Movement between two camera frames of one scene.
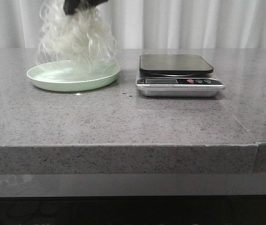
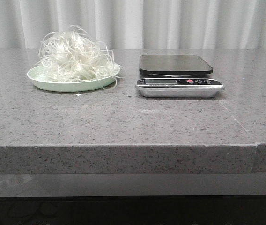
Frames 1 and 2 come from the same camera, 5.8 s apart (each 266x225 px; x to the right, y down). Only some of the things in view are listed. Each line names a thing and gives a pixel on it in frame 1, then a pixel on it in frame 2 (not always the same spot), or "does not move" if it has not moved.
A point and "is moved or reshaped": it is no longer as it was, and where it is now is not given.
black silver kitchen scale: [177, 75] does not move
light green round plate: [73, 75] does not move
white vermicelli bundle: [84, 42] is moved or reshaped
